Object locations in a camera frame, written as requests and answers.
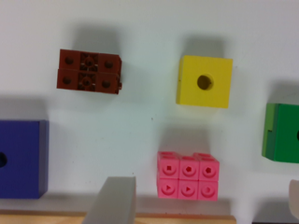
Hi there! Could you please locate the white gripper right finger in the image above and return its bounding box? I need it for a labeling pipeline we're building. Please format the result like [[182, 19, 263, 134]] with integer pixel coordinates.
[[289, 180, 299, 219]]

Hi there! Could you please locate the purple wooden square block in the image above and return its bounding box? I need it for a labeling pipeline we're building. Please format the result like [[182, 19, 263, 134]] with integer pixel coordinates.
[[0, 120, 49, 199]]

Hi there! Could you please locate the pink linking cube block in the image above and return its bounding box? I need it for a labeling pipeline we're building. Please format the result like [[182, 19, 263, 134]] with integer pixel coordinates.
[[157, 151, 220, 201]]

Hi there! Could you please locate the yellow wooden square block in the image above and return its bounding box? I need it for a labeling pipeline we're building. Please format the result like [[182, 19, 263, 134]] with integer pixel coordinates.
[[176, 55, 233, 108]]

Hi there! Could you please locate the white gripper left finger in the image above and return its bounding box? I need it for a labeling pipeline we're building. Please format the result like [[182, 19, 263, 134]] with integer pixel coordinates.
[[82, 177, 136, 224]]

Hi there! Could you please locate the wooden peg board base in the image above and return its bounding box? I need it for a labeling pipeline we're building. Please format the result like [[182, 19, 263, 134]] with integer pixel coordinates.
[[0, 210, 236, 224]]

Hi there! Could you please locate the green wooden square block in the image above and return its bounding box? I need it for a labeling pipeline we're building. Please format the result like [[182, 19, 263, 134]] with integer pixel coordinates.
[[262, 104, 299, 163]]

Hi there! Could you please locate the brown linking cube block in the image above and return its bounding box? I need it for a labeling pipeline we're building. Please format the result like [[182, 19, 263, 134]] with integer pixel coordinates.
[[57, 49, 122, 94]]

